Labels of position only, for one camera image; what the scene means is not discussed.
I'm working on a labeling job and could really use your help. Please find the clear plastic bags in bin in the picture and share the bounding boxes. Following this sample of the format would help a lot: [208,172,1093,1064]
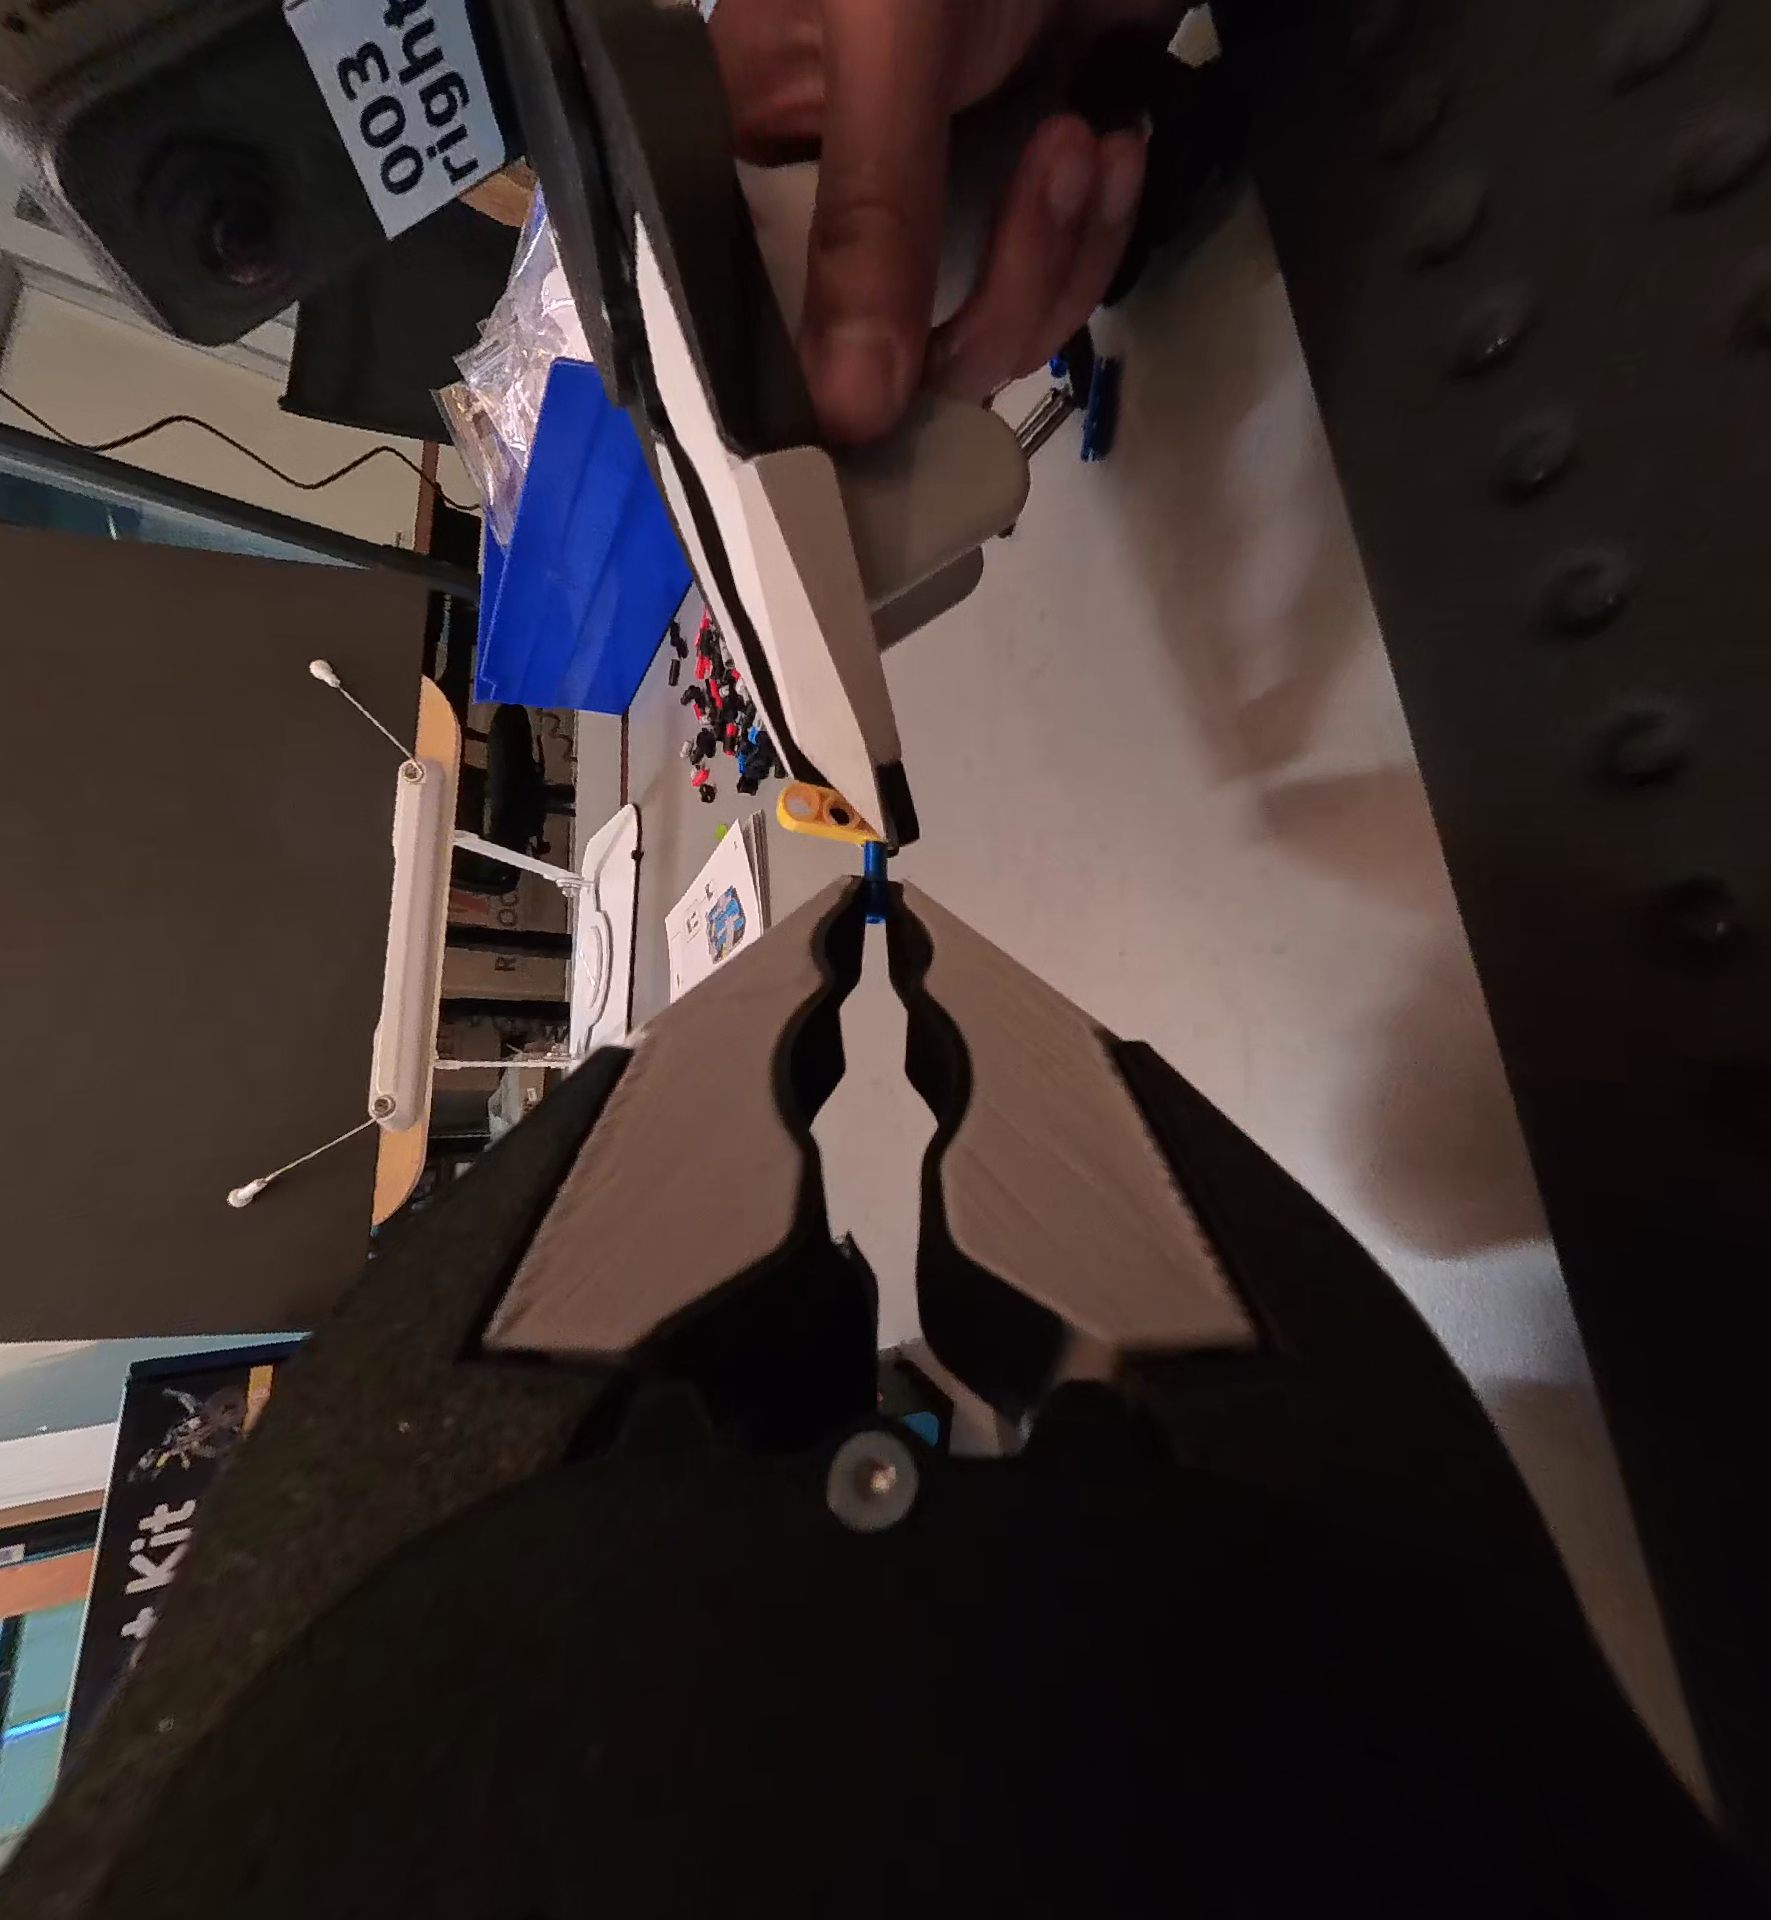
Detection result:
[434,187,601,513]

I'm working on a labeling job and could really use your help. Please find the dark partition panel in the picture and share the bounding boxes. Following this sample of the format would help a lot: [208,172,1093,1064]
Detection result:
[0,517,428,1347]

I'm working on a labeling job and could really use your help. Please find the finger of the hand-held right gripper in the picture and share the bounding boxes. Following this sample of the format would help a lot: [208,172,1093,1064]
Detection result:
[626,233,830,787]
[739,445,922,849]

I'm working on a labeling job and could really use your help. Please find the black metal bar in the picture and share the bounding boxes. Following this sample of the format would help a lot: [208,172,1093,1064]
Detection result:
[0,402,485,597]

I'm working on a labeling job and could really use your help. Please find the person's right hand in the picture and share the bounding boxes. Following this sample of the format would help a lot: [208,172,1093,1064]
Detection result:
[707,0,1176,446]

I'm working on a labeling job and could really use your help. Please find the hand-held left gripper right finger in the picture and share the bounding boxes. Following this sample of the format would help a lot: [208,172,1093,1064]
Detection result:
[885,878,1263,1452]

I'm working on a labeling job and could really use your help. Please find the blue printed kit box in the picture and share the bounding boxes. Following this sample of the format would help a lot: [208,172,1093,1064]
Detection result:
[60,1339,303,1789]

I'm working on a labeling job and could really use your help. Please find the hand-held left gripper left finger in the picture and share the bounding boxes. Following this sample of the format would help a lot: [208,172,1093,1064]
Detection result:
[483,874,877,1452]

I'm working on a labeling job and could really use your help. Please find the building instruction booklet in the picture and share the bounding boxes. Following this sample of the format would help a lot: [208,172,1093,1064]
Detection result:
[664,817,773,1010]

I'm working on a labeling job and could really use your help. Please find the grey desk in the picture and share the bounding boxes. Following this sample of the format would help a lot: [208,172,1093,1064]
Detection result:
[623,196,1727,1819]

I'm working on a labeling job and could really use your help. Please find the blue storage bin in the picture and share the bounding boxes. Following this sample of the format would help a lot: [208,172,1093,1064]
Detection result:
[472,356,696,710]

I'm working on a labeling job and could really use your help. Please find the white laptop stand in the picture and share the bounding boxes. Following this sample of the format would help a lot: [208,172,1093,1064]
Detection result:
[368,675,643,1225]

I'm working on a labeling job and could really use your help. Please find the black cable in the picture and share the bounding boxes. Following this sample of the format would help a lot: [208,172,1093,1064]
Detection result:
[0,364,448,497]

